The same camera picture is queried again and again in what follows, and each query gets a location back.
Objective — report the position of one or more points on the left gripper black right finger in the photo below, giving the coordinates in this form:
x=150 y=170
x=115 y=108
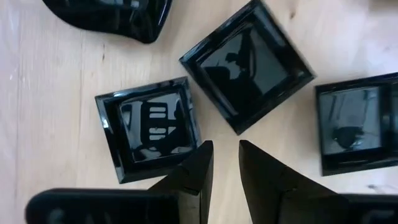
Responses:
x=273 y=193

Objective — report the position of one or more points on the black wavy-edged mini plate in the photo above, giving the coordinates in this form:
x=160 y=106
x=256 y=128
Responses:
x=118 y=21

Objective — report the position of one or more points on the black small square plate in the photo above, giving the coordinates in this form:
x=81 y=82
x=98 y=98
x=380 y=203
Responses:
x=351 y=124
x=155 y=130
x=248 y=68

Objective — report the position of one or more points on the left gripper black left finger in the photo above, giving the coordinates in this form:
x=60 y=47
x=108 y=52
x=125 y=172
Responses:
x=199 y=180

